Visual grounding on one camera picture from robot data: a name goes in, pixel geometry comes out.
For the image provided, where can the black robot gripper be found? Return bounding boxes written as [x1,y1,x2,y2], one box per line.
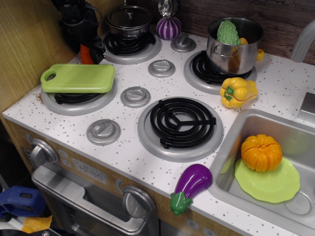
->
[52,0,106,64]

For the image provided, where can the orange toy carrot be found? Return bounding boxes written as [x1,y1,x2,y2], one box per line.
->
[80,44,93,64]

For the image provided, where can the green plastic cutting board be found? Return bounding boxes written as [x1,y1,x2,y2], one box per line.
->
[40,64,115,93]

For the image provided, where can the back left black burner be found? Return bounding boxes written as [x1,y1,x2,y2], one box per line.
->
[103,32,161,65]

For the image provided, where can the black burner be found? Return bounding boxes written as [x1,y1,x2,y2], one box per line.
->
[184,50,257,95]
[103,32,161,65]
[137,97,223,163]
[41,81,118,116]

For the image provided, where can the dark lidded cooking pot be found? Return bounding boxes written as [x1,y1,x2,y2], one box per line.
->
[106,5,153,40]

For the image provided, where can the front left black burner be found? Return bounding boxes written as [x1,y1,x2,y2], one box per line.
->
[41,81,118,116]

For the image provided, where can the silver stovetop knob middle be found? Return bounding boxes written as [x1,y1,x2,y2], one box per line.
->
[121,87,151,108]

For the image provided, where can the silver stovetop knob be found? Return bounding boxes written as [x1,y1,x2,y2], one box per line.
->
[121,87,151,108]
[171,33,196,53]
[148,59,176,78]
[87,119,121,146]

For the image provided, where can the silver stovetop knob upper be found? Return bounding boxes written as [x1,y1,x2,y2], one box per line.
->
[148,59,176,78]

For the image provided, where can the purple white striped toy onion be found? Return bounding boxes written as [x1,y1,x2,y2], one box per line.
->
[156,17,182,40]

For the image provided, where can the silver stovetop knob front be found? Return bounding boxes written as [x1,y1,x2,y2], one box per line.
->
[87,119,121,146]

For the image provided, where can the hanging silver spoon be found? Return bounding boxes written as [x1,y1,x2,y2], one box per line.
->
[158,0,178,17]

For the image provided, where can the silver stovetop knob back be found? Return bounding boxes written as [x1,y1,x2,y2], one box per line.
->
[171,33,196,53]

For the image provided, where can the back right black burner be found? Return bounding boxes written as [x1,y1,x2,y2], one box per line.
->
[184,50,257,95]

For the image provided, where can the front right black burner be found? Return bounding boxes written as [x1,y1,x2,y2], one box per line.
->
[137,97,223,163]

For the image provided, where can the silver oven knob left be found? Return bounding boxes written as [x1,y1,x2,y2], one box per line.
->
[30,138,59,166]

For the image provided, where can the silver oven knob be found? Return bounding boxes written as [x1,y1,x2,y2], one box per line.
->
[123,185,156,219]
[30,138,59,166]

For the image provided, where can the green toy bitter gourd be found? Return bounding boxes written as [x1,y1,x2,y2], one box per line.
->
[217,20,241,45]

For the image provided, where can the stainless steel pot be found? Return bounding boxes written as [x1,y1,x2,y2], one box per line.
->
[206,17,264,75]

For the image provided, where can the yellow toy bell pepper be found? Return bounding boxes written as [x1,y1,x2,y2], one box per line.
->
[220,77,258,108]

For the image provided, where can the orange toy inside pot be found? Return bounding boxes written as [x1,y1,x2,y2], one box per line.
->
[239,37,249,45]

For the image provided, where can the silver oven knob right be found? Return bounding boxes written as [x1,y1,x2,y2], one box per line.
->
[123,185,156,219]

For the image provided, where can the purple toy eggplant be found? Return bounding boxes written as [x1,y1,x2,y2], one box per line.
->
[170,164,213,216]

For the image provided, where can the yellow toy behind pot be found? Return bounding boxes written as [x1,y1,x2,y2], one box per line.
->
[256,49,265,61]

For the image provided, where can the yellow cloth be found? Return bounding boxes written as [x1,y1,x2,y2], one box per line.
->
[21,215,53,234]

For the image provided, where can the orange toy pumpkin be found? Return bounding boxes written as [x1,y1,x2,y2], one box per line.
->
[241,134,283,173]

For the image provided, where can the grey toy faucet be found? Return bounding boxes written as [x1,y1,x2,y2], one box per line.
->
[290,20,315,62]

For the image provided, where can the silver toy sink basin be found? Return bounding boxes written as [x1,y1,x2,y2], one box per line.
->
[210,109,315,236]

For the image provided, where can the light green plastic plate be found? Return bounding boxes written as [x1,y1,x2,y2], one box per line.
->
[235,158,300,203]

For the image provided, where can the silver oven door handle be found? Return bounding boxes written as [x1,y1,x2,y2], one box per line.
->
[32,166,152,236]

